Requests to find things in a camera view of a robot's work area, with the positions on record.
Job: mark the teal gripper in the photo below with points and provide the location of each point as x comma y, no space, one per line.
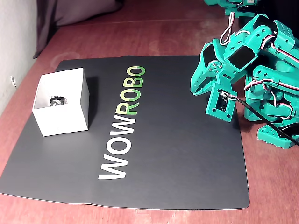
200,77

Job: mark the small black battery pack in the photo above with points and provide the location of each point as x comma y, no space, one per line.
58,100

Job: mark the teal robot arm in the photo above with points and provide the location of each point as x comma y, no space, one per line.
280,67
217,3

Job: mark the white cardboard box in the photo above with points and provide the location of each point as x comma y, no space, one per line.
60,121

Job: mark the black WOWROBO mat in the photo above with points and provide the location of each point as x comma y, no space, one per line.
175,140

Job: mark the grey fabric curtain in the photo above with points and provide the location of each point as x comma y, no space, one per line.
70,11

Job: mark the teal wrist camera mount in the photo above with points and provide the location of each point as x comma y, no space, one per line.
213,105

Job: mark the small white wall fitting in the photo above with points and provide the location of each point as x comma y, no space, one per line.
13,81

